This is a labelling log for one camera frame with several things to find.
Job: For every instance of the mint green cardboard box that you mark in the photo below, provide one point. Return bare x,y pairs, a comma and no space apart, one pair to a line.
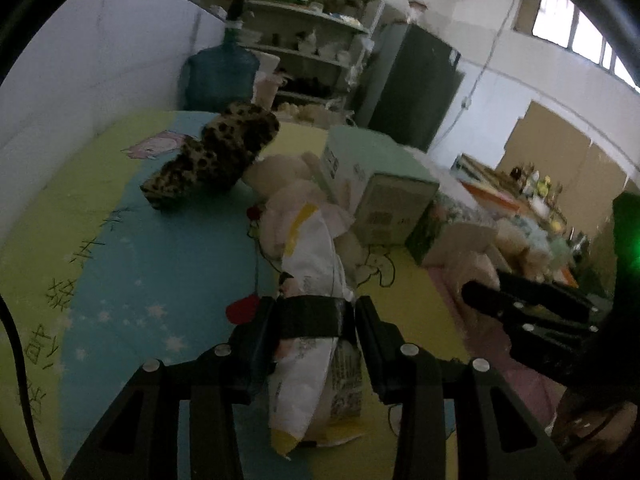
380,180

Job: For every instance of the brown cardboard sheets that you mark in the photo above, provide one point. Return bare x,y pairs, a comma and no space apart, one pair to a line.
565,145

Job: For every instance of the white metal shelf rack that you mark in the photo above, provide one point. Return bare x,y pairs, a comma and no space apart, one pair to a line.
320,35

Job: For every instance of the blue water jug with pump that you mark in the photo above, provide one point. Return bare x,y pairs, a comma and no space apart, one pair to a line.
222,75

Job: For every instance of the colourful foam play mat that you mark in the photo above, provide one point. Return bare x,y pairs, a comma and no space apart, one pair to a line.
125,270

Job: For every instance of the dark refrigerator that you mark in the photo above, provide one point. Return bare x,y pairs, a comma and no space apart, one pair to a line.
410,90

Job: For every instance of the pale pink plush toy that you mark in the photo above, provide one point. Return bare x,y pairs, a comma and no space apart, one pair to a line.
280,185

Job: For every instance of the white yellow plastic packet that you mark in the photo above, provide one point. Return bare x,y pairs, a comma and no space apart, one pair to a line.
310,280

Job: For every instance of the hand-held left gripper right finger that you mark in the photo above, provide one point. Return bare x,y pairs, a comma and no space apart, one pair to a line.
372,352

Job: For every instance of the pile of plastic bags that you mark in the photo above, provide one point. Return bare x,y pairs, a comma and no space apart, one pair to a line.
310,112

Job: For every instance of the small red object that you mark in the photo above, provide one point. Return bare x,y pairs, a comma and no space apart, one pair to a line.
242,309

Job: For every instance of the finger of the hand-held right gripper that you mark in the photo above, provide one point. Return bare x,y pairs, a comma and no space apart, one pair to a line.
530,330
545,297

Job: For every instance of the leopard print plush slipper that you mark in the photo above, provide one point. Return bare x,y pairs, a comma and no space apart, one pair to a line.
220,150

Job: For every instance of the high wall window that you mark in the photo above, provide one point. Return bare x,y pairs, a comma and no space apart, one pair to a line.
575,30

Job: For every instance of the floral tissue pack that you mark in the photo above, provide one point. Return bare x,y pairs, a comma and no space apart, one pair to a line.
440,230

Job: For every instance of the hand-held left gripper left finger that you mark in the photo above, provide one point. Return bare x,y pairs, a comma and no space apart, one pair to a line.
256,342

